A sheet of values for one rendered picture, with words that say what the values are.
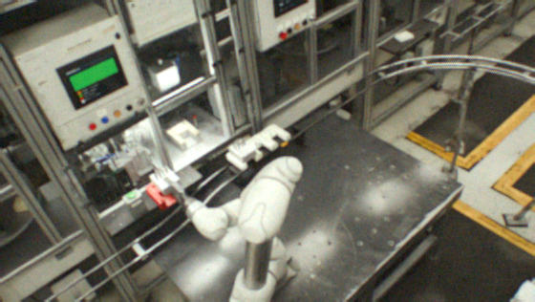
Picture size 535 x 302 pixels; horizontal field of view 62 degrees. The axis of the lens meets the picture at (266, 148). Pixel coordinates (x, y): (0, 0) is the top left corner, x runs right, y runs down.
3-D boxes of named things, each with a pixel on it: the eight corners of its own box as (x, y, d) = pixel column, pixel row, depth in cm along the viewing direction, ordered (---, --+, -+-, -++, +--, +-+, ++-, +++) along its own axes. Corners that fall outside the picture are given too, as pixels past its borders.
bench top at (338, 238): (260, 388, 181) (258, 384, 179) (136, 237, 245) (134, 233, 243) (463, 190, 247) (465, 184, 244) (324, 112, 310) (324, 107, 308)
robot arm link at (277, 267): (291, 258, 214) (288, 229, 199) (279, 291, 202) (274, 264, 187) (261, 249, 219) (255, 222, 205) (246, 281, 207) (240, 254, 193)
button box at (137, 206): (135, 219, 219) (127, 203, 211) (127, 210, 224) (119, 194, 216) (148, 210, 223) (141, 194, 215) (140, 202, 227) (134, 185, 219)
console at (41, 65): (68, 154, 190) (16, 60, 159) (44, 125, 207) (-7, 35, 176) (152, 108, 208) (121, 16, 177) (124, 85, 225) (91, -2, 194)
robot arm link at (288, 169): (259, 162, 166) (245, 188, 157) (287, 141, 153) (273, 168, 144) (285, 183, 169) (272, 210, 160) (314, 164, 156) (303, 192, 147)
